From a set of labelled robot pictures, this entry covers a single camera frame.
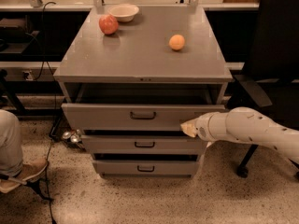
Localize black drawer handle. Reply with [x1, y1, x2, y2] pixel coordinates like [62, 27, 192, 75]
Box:
[135, 142, 155, 148]
[137, 165, 155, 173]
[130, 111, 156, 120]

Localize black top drawer handle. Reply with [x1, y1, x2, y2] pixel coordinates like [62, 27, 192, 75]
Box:
[130, 111, 156, 120]

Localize silver caster wheels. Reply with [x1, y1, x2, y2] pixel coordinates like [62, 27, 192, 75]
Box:
[62, 130, 81, 144]

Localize grey drawer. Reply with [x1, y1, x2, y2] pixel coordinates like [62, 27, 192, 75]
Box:
[93, 161, 200, 176]
[82, 135, 206, 155]
[63, 83, 224, 132]

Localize black cable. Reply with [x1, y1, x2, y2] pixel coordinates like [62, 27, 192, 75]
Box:
[32, 1, 59, 224]

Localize grey metal drawer cabinet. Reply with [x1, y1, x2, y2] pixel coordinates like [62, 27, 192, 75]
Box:
[53, 4, 234, 179]

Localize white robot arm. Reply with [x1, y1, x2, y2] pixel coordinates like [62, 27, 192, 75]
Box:
[180, 107, 299, 163]

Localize black middle drawer handle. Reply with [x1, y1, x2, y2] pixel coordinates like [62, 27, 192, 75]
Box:
[135, 142, 155, 148]

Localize black office chair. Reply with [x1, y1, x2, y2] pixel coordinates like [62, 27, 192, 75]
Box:
[225, 0, 299, 180]

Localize tan shoe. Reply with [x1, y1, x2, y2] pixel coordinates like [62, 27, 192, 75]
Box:
[0, 158, 49, 193]

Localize red apple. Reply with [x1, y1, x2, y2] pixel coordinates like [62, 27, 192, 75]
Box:
[99, 14, 119, 35]

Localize orange fruit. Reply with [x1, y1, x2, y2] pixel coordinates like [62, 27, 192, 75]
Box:
[169, 35, 185, 50]

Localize grey bottom drawer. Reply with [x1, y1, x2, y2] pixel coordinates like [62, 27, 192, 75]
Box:
[93, 161, 200, 176]

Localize person leg in light trousers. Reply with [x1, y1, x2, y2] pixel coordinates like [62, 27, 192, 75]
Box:
[0, 110, 23, 176]

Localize white bowl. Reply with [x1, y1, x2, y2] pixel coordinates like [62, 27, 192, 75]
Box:
[108, 4, 139, 22]

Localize grey middle drawer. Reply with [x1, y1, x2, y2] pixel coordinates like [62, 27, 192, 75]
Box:
[82, 135, 206, 155]

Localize grey top drawer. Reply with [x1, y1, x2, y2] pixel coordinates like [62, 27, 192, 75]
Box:
[63, 83, 224, 132]

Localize black bottom drawer handle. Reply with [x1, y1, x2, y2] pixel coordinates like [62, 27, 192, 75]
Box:
[137, 165, 155, 173]

